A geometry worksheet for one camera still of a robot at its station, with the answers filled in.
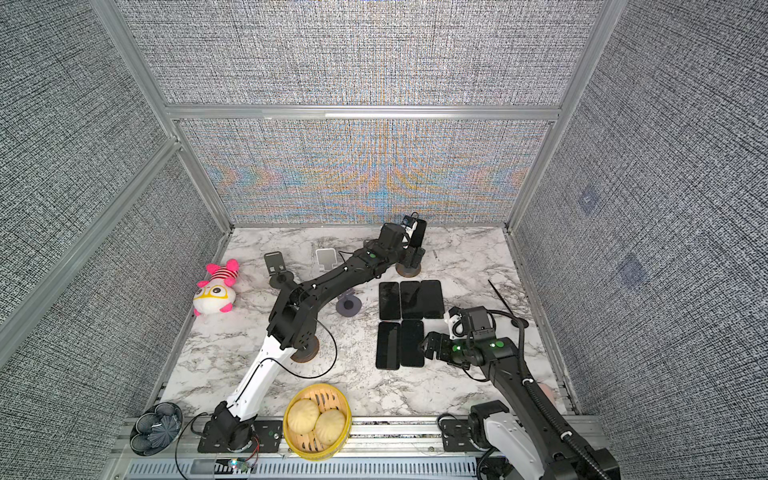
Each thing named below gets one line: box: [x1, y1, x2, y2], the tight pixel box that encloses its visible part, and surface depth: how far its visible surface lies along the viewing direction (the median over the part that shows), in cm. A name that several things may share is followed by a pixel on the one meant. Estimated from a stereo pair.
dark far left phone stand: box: [264, 251, 295, 289], surface depth 102 cm
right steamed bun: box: [314, 409, 347, 445], surface depth 71 cm
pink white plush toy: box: [193, 259, 240, 316], surface depth 94 cm
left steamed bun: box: [287, 398, 320, 434], surface depth 73 cm
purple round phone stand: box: [336, 288, 362, 317], surface depth 99 cm
